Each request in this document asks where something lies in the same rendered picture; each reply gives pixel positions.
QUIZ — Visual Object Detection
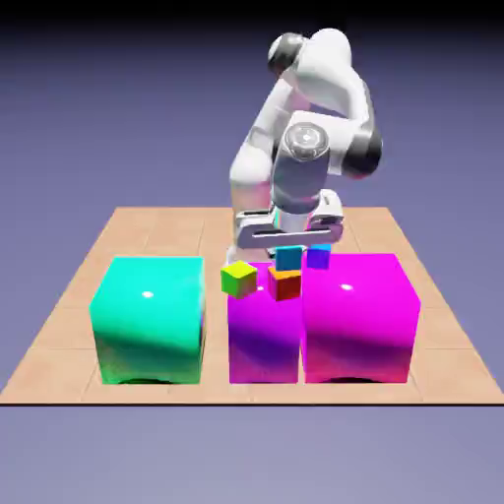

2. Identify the narrow large magenta box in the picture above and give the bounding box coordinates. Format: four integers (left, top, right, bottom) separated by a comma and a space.
226, 261, 303, 386

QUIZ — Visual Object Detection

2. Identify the large cyan box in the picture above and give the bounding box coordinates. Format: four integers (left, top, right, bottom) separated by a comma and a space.
89, 255, 207, 386

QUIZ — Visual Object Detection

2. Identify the wide large magenta box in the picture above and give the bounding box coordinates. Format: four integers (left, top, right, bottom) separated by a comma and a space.
299, 252, 422, 385

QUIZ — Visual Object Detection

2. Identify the small violet blue cube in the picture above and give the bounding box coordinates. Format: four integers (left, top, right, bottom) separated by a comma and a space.
305, 243, 333, 272

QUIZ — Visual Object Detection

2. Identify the small yellow green cube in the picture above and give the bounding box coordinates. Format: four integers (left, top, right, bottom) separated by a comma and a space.
220, 259, 260, 300

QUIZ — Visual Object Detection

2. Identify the small teal blue cube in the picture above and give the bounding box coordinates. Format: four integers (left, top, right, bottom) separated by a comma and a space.
274, 245, 305, 274

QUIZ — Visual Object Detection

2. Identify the small red cube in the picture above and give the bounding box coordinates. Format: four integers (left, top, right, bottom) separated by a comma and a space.
267, 265, 303, 303

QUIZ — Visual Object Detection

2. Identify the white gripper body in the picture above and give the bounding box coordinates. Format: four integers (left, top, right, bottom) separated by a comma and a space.
234, 214, 345, 250

